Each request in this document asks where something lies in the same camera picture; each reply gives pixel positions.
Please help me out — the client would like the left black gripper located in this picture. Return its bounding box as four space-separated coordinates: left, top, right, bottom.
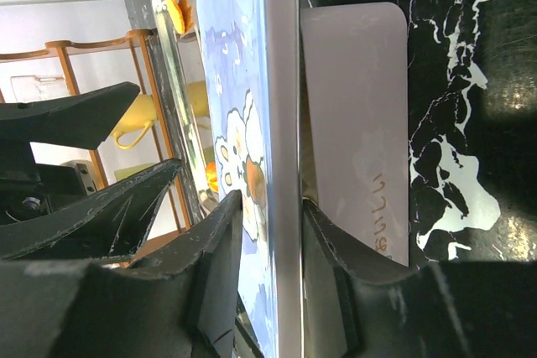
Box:
1 81 181 262

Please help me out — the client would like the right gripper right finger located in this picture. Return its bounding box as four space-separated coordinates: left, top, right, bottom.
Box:
302 200 536 357

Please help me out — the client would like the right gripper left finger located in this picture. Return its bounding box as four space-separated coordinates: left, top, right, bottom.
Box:
1 190 242 357

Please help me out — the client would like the silver tin lid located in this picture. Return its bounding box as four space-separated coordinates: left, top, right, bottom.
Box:
197 0 303 357

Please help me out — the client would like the beige ceramic cup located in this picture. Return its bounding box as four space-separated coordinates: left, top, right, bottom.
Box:
110 94 158 150

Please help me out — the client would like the clear glass cup lower shelf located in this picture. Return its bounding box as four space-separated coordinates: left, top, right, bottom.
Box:
10 75 70 103

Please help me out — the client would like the orange swirl cookie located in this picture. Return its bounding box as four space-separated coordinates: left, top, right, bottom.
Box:
205 161 219 193

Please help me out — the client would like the orange wooden rack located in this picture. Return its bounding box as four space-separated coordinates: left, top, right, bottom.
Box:
1 29 181 263

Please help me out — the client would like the steel baking tray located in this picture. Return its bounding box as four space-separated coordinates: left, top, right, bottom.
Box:
152 0 217 226

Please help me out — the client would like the tan round cookie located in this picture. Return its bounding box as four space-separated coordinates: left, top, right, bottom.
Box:
164 0 195 34

